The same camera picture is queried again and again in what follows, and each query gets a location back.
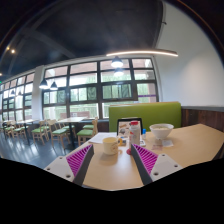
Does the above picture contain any white printed paper sheet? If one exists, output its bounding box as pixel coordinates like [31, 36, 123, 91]
[88, 132, 118, 145]

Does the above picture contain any long curved ceiling light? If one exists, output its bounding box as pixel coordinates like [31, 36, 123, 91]
[105, 49, 179, 58]

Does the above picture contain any clear red-capped drink bottle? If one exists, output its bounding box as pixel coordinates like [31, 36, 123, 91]
[128, 120, 142, 155]

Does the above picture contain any white bowl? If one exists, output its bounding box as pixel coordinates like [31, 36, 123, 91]
[149, 123, 175, 140]

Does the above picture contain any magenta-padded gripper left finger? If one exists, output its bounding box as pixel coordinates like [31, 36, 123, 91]
[43, 143, 95, 187]

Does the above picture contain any green upholstered bench backrest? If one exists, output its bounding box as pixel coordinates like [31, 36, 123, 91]
[108, 101, 183, 133]

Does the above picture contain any wooden dining table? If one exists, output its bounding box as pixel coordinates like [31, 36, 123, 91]
[14, 119, 38, 144]
[57, 116, 88, 149]

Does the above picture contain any group of green-seated wooden chairs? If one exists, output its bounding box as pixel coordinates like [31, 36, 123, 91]
[0, 117, 100, 148]

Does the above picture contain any white paper card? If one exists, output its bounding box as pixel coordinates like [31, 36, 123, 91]
[151, 139, 174, 149]

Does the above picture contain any cream mug with yellow handle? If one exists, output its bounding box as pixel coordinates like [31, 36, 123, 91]
[102, 136, 124, 156]

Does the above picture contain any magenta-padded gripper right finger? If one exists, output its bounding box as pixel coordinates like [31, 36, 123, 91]
[130, 143, 184, 186]

